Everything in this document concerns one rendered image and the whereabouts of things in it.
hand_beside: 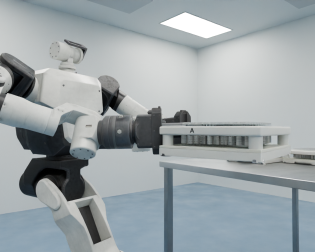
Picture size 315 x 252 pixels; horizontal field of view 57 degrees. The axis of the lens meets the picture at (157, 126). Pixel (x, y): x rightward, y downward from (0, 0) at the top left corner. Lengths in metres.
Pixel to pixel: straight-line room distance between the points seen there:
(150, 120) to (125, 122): 0.06
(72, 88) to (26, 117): 0.36
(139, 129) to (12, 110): 0.29
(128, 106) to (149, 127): 0.54
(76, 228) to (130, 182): 4.24
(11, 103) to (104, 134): 0.22
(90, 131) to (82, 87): 0.37
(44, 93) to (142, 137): 0.43
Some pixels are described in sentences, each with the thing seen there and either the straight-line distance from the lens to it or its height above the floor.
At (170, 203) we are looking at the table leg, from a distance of 1.80.
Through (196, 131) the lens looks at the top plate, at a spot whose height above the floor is 1.07.
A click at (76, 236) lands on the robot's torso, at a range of 1.08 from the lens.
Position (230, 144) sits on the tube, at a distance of 0.66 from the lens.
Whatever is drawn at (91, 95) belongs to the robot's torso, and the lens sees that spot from 1.12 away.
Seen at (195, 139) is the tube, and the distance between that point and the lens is 0.69.
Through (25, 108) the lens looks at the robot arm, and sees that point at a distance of 0.74.
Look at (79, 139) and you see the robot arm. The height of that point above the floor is 1.05.
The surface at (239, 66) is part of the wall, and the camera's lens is 5.85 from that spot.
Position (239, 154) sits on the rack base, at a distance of 0.61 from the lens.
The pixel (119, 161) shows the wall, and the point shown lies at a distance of 5.10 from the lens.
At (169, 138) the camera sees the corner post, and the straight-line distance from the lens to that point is 0.70.
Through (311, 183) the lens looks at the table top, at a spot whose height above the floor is 0.89.
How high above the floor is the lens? 1.07
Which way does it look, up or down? 1 degrees up
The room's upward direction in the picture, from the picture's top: straight up
